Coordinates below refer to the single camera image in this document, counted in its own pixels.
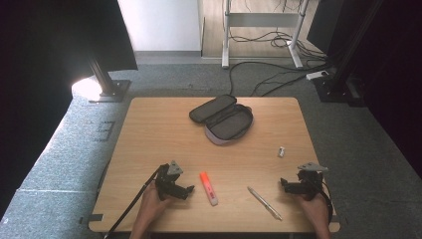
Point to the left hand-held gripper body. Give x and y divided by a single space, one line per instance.
166 181

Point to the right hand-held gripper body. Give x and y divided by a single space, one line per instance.
312 184

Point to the grey zip pencil case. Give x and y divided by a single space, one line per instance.
225 121

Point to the person's right hand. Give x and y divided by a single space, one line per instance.
315 209

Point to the person's left hand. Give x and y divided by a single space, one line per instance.
152 204

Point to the orange highlighter pen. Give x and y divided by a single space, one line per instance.
209 189

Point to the silver pen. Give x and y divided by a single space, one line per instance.
264 203

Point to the floor outlet cover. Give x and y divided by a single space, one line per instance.
105 131

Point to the black stand with square base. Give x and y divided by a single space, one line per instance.
335 84

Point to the white power strip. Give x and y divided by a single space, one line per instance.
316 75

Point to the black curtain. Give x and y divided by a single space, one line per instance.
40 83
394 83

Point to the black stand with base plate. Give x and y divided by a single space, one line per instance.
107 83

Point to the white desk frame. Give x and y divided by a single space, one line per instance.
262 20

